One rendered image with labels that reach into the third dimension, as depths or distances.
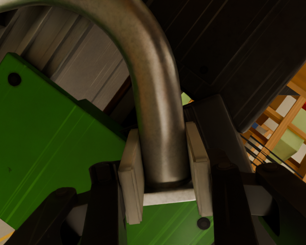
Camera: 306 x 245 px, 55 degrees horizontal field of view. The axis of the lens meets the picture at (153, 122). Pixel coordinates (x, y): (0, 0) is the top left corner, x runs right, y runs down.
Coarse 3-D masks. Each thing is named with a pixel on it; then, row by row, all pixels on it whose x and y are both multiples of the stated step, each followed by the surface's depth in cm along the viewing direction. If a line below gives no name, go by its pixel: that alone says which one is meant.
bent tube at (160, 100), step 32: (0, 0) 18; (32, 0) 18; (64, 0) 17; (96, 0) 17; (128, 0) 17; (128, 32) 17; (160, 32) 17; (128, 64) 18; (160, 64) 17; (160, 96) 17; (160, 128) 17; (160, 160) 18; (160, 192) 17; (192, 192) 17
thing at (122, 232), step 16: (96, 176) 14; (112, 176) 14; (96, 192) 12; (112, 192) 12; (96, 208) 11; (112, 208) 11; (96, 224) 10; (112, 224) 10; (96, 240) 9; (112, 240) 9
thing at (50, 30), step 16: (16, 16) 23; (32, 16) 23; (48, 16) 23; (64, 16) 23; (80, 16) 22; (0, 32) 23; (16, 32) 23; (32, 32) 23; (48, 32) 23; (64, 32) 22; (80, 32) 23; (0, 48) 24; (16, 48) 24; (32, 48) 23; (48, 48) 23; (64, 48) 23; (32, 64) 24; (48, 64) 23
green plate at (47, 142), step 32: (0, 64) 22; (0, 96) 22; (32, 96) 22; (64, 96) 22; (0, 128) 22; (32, 128) 22; (64, 128) 22; (96, 128) 22; (0, 160) 23; (32, 160) 23; (64, 160) 22; (96, 160) 22; (0, 192) 23; (32, 192) 23; (128, 224) 23; (160, 224) 23; (192, 224) 22
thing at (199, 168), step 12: (192, 132) 18; (192, 144) 16; (192, 156) 14; (204, 156) 14; (192, 168) 15; (204, 168) 14; (192, 180) 17; (204, 180) 14; (204, 192) 14; (204, 204) 14; (204, 216) 14
